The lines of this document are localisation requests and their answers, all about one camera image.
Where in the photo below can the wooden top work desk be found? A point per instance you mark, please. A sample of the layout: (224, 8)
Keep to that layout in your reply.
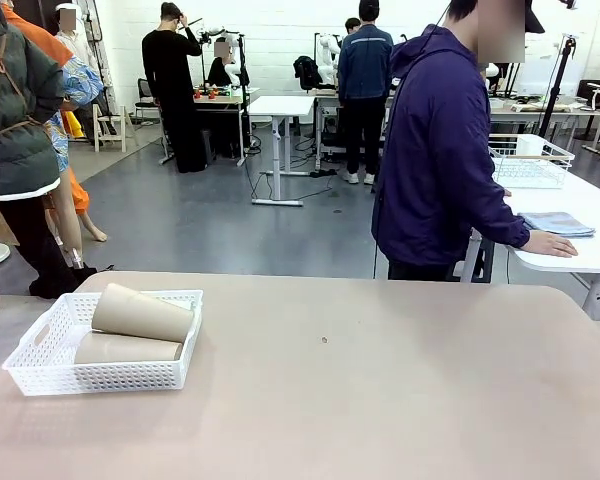
(225, 100)

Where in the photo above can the mannequin in orange garment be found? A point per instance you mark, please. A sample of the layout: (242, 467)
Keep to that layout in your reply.
(35, 35)

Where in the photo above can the beige paper cup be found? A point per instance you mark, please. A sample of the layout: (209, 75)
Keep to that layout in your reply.
(140, 312)
(125, 349)

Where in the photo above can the person in black clothes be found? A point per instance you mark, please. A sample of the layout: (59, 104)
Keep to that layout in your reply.
(172, 75)

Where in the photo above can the black cone lamp shade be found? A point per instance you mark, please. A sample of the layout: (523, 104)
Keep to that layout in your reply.
(532, 22)

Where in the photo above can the black vertical pole stand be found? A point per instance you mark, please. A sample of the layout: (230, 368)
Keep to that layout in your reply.
(242, 125)

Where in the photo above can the person's right forearm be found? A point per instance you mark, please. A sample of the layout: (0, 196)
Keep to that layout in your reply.
(510, 225)

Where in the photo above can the white container in rack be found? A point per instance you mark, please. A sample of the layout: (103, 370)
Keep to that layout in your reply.
(530, 146)

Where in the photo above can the mannequin in white clothes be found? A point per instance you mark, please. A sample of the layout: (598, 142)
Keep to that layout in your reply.
(80, 47)

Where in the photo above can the black backpack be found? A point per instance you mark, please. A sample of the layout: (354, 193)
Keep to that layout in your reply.
(307, 72)

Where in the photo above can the black tripod stand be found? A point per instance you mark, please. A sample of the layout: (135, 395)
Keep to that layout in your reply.
(560, 75)

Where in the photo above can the seated person in black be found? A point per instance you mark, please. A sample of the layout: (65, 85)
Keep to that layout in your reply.
(220, 75)

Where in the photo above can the white standing desk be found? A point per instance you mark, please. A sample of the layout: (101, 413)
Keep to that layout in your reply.
(280, 105)

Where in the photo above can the white side table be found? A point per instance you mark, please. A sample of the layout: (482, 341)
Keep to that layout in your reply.
(595, 210)

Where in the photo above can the person's right hand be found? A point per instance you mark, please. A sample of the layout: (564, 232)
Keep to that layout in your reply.
(547, 244)

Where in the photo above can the light blue cleaning cloth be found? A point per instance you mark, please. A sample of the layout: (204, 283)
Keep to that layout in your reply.
(560, 224)

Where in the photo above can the person in purple jacket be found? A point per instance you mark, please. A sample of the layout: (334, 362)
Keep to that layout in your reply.
(430, 150)

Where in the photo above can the person in blue jacket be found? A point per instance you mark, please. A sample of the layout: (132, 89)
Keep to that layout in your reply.
(365, 65)

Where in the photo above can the black mesh chair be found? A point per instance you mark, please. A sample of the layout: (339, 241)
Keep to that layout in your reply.
(145, 90)

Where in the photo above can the dark haired background person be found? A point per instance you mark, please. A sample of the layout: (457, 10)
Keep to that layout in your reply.
(352, 24)

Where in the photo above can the blue patterned garment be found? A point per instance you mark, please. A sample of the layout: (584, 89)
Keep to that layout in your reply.
(80, 82)

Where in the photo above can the mannequin in green puffer jacket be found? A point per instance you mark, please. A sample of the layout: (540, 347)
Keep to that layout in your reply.
(15, 125)

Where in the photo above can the long grey work desk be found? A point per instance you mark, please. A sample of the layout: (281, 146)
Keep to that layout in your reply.
(530, 114)

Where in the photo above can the black floor power strip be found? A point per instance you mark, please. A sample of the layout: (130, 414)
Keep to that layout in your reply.
(324, 173)

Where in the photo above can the white perforated plastic basket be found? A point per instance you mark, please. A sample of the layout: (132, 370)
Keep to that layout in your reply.
(105, 377)

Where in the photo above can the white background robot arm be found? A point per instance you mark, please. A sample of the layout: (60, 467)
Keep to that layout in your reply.
(330, 50)

